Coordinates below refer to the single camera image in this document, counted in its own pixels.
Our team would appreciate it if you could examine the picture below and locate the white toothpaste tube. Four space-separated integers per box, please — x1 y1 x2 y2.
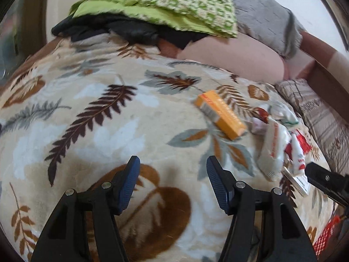
291 133 306 177

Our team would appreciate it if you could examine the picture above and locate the red plastic mesh basket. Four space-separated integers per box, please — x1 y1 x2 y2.
313 215 341 258

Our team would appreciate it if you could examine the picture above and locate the white sachet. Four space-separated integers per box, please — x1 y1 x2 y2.
257 117 291 182

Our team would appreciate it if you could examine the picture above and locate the white knitted glove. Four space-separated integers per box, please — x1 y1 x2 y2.
269 101 299 125

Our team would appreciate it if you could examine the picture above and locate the shiny red candy wrapper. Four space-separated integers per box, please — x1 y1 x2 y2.
255 107 270 124

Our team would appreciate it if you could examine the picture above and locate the orange cardboard box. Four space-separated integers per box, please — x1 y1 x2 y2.
194 91 247 140

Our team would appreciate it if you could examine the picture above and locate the small white card box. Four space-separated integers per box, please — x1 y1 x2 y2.
282 167 310 197

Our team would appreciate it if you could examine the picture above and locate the red snack wrapper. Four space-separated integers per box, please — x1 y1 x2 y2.
284 129 312 158

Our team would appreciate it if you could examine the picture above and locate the striped beige pillow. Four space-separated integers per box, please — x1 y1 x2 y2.
275 79 348 175

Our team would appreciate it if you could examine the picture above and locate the brown padded headboard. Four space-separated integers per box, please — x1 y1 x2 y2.
283 31 348 119

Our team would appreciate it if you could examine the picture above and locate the leaf pattern fleece blanket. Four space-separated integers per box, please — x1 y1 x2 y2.
1 35 334 261

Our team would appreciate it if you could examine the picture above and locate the pink bolster cushion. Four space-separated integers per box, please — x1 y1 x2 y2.
177 31 290 84

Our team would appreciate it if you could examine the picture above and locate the grey quilted pillow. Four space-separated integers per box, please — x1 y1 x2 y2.
233 0 305 59

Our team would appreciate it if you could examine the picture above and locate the black jacket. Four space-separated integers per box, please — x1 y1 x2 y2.
51 13 208 50

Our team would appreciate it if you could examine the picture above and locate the green checkered quilt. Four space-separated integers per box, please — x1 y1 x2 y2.
69 0 237 38

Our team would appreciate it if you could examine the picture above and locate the wooden door frame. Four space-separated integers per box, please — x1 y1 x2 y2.
20 0 47 55

